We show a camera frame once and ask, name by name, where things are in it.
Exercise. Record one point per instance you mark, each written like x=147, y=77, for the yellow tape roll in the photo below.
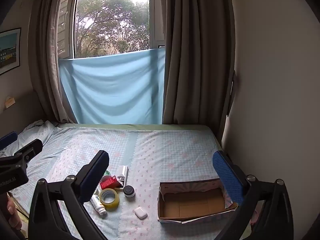
x=110, y=206

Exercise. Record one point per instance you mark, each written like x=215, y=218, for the white earbuds case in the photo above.
x=140, y=213

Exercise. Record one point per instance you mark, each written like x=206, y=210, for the beige wall holder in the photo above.
x=10, y=102

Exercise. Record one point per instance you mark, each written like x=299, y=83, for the person's left hand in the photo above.
x=12, y=211

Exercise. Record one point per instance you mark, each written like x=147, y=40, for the green and white jar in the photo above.
x=107, y=173

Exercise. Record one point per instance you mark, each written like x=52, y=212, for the white rectangular box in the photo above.
x=123, y=171

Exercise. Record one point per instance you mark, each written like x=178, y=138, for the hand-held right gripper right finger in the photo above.
x=227, y=175

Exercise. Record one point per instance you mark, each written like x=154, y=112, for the white plastic bottle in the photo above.
x=98, y=205

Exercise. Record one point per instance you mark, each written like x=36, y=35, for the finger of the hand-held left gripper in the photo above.
x=28, y=151
x=8, y=138

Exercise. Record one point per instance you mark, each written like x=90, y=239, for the framed wall picture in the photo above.
x=10, y=50

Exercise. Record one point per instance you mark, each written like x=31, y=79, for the printed cardboard box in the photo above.
x=190, y=203

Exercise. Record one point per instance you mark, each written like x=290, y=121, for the crumpled light blue quilt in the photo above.
x=37, y=130

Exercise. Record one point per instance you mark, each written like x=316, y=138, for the light blue cloth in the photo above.
x=112, y=87

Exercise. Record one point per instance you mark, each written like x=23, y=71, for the small black jar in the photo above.
x=129, y=191

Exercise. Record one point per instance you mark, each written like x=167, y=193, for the beige curtain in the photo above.
x=45, y=55
x=200, y=55

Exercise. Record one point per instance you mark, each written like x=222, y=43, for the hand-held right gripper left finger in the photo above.
x=96, y=173

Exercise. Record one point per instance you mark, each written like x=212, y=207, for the window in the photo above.
x=112, y=17

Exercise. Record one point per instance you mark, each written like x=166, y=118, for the small red box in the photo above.
x=108, y=182

